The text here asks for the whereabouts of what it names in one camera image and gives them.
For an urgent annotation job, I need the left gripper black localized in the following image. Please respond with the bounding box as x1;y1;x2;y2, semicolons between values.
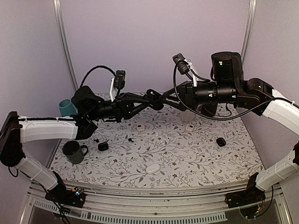
87;92;151;122

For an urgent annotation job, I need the black oval case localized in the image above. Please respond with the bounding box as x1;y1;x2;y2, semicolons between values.
143;89;164;111

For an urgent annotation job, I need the black round earbud case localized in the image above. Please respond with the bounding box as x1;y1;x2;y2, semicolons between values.
216;137;226;147

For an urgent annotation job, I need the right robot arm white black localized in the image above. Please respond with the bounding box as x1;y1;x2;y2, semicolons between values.
159;51;299;134

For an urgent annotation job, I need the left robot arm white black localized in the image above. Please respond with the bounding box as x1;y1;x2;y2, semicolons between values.
0;86;152;203

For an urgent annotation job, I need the small black earbud case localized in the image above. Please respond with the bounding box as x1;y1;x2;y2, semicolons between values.
98;142;109;152

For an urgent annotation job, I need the white earbud case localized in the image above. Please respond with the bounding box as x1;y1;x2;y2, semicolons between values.
146;163;160;174

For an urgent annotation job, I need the white ribbed vase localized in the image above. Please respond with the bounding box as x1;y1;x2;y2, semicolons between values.
180;111;195;122

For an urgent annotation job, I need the black cylinder tube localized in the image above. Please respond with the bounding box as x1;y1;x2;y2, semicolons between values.
200;103;218;117

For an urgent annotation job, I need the floral table mat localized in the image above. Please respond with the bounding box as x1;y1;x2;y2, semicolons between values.
50;105;263;189

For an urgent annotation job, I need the teal cup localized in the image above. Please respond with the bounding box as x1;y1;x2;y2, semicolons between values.
58;99;78;117

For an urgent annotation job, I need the dark grey mug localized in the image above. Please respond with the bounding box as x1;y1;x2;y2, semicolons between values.
62;140;89;164

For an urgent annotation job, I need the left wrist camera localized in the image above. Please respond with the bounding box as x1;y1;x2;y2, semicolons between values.
109;70;126;102

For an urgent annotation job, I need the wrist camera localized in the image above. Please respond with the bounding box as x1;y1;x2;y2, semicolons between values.
172;53;199;87
109;70;126;102

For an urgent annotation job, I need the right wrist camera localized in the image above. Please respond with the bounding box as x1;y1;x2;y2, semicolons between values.
172;53;199;87

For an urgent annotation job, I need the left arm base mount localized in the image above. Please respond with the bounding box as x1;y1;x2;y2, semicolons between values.
45;186;86;208

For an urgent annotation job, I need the right metal corner post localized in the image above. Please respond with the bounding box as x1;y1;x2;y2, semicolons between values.
241;0;257;63

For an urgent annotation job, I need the metal corner post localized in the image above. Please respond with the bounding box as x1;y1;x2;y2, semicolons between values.
53;0;79;91
241;0;257;63

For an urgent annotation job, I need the left metal corner post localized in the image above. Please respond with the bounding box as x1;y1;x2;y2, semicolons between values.
53;0;79;91

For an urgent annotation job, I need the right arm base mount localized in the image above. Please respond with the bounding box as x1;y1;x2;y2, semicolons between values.
225;172;266;208

